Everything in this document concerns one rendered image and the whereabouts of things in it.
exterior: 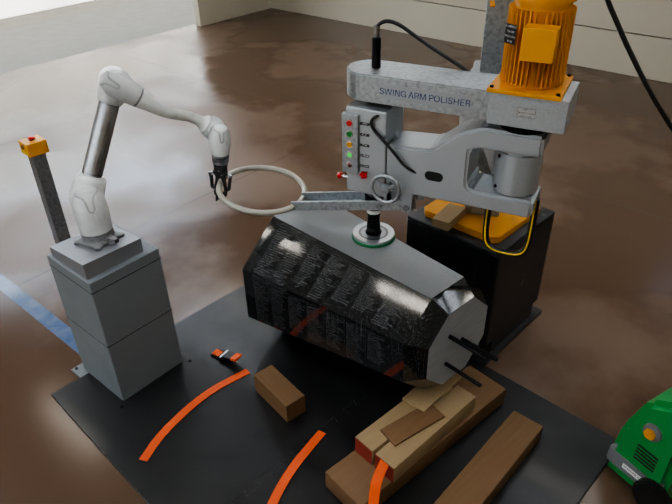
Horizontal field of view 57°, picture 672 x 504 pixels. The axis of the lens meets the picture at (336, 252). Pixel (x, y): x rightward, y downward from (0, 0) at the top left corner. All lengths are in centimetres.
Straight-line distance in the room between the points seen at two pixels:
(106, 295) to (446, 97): 184
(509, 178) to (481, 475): 134
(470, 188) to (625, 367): 162
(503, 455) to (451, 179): 131
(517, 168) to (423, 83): 52
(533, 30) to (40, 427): 299
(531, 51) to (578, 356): 203
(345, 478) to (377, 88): 172
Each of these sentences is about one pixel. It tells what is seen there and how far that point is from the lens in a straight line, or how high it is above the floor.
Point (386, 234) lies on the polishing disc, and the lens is 317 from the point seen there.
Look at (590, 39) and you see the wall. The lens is 885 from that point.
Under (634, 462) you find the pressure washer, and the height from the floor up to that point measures 17.
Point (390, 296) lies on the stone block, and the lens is 289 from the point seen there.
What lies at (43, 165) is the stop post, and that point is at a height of 92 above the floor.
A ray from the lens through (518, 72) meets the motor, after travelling 254.
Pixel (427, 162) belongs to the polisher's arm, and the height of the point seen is 134.
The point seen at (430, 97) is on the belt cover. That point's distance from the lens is 266.
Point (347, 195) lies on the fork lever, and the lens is 321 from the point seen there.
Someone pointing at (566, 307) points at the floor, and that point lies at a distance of 426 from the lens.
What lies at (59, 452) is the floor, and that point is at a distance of 355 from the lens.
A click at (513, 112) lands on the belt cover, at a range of 257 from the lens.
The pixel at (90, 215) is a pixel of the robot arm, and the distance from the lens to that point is 321.
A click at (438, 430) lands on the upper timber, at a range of 306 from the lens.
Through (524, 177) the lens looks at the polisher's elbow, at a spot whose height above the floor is 134.
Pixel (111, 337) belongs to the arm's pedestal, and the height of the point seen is 45.
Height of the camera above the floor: 253
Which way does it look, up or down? 34 degrees down
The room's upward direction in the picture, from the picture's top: 1 degrees counter-clockwise
